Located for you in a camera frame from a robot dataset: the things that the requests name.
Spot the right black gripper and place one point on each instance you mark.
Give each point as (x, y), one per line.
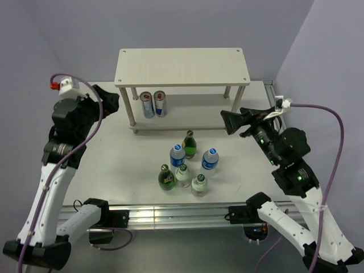
(231, 120)

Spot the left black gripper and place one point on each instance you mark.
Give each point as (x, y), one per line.
(110, 100)

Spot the Pocari Sweat bottle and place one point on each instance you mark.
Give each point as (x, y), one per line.
(209, 162)
(177, 157)

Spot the green glass bottle front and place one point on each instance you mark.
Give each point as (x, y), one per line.
(166, 178)

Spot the green glass bottle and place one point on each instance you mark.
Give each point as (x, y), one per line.
(166, 178)
(189, 145)

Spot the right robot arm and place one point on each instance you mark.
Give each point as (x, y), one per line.
(321, 244)

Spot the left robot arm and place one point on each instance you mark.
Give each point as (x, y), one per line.
(42, 242)

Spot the white two-tier shelf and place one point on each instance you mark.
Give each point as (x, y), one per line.
(217, 76)

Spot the silver blue can left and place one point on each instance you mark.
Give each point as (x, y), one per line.
(147, 104)

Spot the green glass bottle rear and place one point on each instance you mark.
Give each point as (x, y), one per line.
(189, 145)

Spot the blue silver Red Bull can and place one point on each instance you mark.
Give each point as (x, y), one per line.
(160, 103)

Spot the clear glass bottle right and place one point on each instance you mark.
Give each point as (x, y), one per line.
(199, 185)

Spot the clear glass bottle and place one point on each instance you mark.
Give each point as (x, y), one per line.
(183, 176)
(199, 185)

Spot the clear glass bottle middle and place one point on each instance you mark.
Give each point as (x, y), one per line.
(183, 176)

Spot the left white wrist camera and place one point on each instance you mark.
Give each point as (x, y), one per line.
(68, 88)

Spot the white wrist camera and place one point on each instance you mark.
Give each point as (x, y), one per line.
(282, 105)
(68, 88)

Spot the aluminium right side rail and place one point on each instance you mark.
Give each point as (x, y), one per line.
(271, 91)

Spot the aluminium rail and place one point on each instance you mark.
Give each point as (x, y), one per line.
(175, 216)
(271, 91)

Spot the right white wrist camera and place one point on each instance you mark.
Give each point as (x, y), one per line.
(282, 105)

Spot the aluminium front rail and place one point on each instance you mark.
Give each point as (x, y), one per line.
(175, 216)

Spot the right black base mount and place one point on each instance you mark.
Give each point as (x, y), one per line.
(253, 227)

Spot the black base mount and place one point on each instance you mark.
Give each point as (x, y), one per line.
(116, 219)
(253, 227)

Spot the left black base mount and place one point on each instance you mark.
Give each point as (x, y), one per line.
(116, 219)

